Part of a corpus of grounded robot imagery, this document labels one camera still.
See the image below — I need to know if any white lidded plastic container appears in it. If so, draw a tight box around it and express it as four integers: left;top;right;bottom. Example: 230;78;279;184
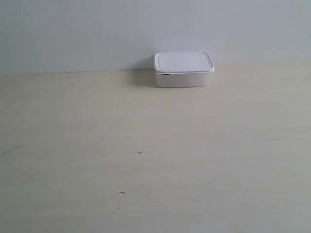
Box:
154;51;215;88

